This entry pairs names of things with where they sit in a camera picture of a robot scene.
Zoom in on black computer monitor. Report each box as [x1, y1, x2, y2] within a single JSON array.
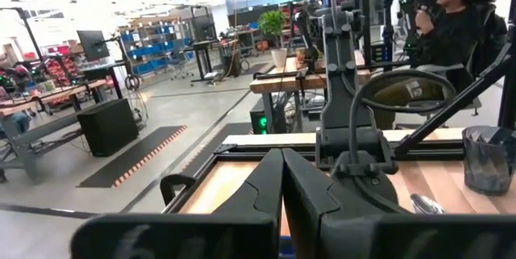
[[76, 29, 111, 63]]

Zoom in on blue plastic tray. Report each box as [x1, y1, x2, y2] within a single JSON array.
[[278, 235, 294, 259]]

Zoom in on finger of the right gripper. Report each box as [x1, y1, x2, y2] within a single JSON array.
[[281, 148, 516, 259]]

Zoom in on shelf with blue bins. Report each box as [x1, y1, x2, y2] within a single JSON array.
[[119, 19, 195, 77]]

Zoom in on long wooden workbench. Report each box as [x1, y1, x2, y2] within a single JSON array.
[[0, 78, 109, 184]]

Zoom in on white plant pot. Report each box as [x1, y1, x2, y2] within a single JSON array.
[[270, 47, 289, 69]]

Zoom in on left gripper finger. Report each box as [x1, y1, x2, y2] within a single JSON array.
[[70, 148, 285, 259]]

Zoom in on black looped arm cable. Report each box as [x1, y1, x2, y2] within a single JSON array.
[[347, 69, 459, 164]]

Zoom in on black vertical frame post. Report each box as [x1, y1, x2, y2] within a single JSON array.
[[497, 24, 516, 131]]

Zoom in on computer tower with green light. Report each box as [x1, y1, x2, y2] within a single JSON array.
[[249, 108, 270, 136]]

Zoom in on black tall frame post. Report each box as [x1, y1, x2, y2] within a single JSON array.
[[353, 0, 372, 67]]

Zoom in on grey faceted glass cup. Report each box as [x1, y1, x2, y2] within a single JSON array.
[[461, 125, 516, 197]]

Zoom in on black diagonal frame brace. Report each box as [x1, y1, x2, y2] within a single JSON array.
[[393, 44, 516, 157]]

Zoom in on black curved frame handle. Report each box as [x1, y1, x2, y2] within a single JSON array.
[[159, 173, 198, 207]]

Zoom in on wooden top work table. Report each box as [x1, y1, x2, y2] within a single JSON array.
[[248, 50, 372, 136]]

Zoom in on black standing desk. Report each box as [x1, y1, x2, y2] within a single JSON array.
[[182, 38, 222, 87]]

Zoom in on black office chair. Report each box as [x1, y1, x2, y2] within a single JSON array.
[[410, 2, 510, 117]]

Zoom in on silver metal spoon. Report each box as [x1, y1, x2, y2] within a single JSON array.
[[410, 193, 447, 215]]

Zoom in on green potted plant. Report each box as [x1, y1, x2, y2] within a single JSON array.
[[257, 9, 288, 39]]

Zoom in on black cabinet box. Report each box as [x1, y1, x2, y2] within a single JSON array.
[[76, 98, 140, 158]]

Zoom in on black mat with orange edge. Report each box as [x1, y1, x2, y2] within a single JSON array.
[[76, 124, 189, 190], [180, 121, 254, 180]]

